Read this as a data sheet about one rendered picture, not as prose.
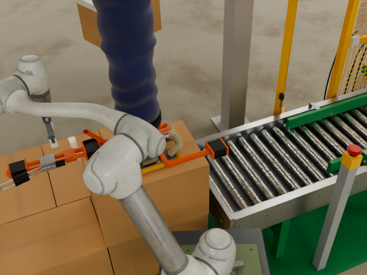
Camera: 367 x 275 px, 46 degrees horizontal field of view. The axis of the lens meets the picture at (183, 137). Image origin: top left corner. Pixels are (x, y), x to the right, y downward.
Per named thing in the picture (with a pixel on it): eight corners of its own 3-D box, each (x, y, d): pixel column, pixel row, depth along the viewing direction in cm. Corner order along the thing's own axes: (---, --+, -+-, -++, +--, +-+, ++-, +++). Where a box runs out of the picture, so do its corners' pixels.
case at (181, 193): (184, 168, 274) (182, 119, 248) (209, 214, 246) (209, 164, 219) (90, 195, 259) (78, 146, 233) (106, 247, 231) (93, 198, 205)
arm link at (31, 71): (39, 79, 186) (14, 94, 178) (29, 47, 176) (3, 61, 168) (56, 87, 181) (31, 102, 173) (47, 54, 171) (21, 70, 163)
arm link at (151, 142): (132, 105, 158) (108, 125, 150) (173, 126, 151) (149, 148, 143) (134, 130, 167) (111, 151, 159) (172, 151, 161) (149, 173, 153)
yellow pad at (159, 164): (176, 149, 228) (175, 142, 224) (183, 161, 221) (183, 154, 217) (114, 168, 218) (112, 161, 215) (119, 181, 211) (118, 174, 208)
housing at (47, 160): (55, 159, 210) (53, 153, 207) (58, 168, 205) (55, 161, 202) (40, 163, 208) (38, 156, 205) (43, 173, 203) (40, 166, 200)
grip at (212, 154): (220, 144, 213) (220, 137, 210) (228, 155, 207) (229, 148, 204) (205, 149, 211) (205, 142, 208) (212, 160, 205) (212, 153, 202)
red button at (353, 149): (354, 147, 217) (355, 142, 215) (363, 156, 212) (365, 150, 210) (342, 151, 215) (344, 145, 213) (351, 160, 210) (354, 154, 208)
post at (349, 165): (319, 259, 283) (354, 148, 217) (325, 268, 278) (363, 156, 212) (310, 263, 281) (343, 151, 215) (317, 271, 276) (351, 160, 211)
